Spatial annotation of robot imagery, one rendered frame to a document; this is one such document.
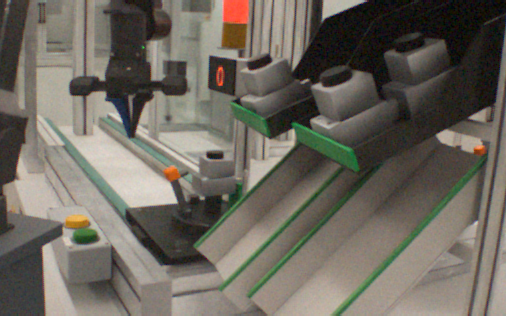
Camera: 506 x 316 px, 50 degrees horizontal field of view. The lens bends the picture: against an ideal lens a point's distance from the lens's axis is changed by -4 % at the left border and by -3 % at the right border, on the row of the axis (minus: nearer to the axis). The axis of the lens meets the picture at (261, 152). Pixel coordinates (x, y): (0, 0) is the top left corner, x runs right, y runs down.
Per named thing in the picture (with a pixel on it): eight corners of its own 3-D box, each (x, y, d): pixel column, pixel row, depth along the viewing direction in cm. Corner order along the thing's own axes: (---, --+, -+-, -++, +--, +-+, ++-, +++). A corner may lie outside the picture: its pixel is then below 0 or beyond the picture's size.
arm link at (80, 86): (76, 42, 92) (66, 44, 86) (187, 42, 93) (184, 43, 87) (78, 91, 94) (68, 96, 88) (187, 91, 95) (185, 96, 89)
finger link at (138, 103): (133, 93, 94) (127, 98, 89) (154, 93, 95) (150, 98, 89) (134, 134, 96) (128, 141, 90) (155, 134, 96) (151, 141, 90)
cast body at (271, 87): (262, 126, 64) (240, 69, 62) (247, 121, 68) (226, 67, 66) (322, 96, 66) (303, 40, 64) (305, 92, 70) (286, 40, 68)
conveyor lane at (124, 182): (171, 324, 84) (171, 264, 81) (67, 179, 155) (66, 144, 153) (325, 292, 97) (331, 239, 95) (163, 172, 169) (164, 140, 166)
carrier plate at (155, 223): (170, 270, 82) (170, 257, 81) (125, 218, 102) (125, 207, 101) (307, 248, 93) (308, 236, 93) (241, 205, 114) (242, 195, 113)
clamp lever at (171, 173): (181, 213, 93) (166, 173, 90) (177, 209, 94) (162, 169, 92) (200, 203, 94) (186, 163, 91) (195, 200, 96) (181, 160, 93)
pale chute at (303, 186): (244, 312, 63) (218, 290, 62) (215, 265, 76) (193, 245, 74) (414, 140, 66) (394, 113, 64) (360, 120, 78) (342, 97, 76)
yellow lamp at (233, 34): (227, 47, 109) (229, 22, 108) (217, 46, 114) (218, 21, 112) (250, 48, 112) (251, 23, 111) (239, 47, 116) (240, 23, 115)
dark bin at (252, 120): (269, 140, 60) (245, 76, 58) (235, 119, 72) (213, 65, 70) (474, 42, 66) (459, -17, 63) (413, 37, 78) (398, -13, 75)
